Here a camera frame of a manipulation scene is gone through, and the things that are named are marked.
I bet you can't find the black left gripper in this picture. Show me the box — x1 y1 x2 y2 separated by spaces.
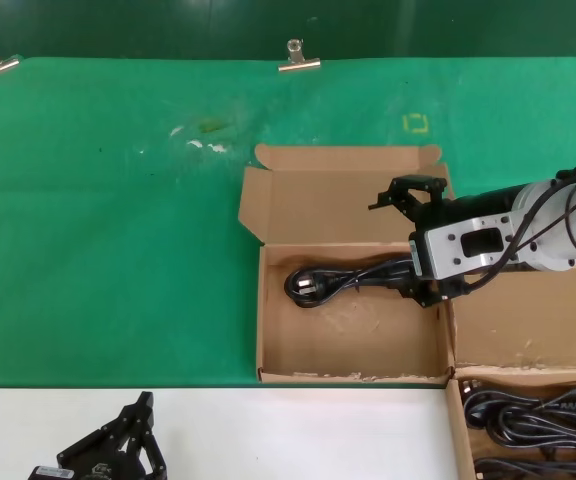
27 391 170 480

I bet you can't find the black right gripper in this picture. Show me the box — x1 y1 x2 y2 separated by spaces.
367 173 520 309

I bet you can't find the black power cable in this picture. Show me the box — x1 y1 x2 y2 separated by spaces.
283 251 420 312
471 456 576 480
460 378 576 457

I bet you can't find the cardboard box with holed flap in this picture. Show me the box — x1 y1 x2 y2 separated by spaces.
237 143 457 386

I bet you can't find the green felt table mat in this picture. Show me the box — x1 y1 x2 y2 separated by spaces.
0 55 576 391

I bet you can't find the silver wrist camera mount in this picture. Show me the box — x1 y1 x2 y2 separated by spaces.
407 208 520 284

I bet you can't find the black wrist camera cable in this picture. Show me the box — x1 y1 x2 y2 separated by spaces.
447 162 576 297

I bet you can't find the worn cardboard cable box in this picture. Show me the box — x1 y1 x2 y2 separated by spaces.
444 258 576 480

